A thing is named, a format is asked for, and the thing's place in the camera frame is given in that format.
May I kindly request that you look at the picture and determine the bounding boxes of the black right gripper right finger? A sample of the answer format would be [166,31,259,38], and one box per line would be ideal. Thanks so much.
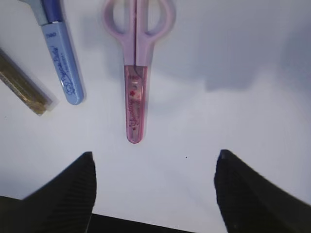
[214,150,311,233]

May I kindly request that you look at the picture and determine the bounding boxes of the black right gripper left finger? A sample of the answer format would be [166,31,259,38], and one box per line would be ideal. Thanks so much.
[0,151,97,233]

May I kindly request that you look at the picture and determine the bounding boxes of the pink sheathed scissors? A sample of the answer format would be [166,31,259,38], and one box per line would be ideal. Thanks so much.
[103,0,175,144]

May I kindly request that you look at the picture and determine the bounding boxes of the blue sheathed scissors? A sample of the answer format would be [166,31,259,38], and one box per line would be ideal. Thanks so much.
[24,0,84,105]

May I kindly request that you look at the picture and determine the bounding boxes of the gold glitter pen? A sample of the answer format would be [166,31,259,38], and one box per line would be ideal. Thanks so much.
[0,50,59,116]

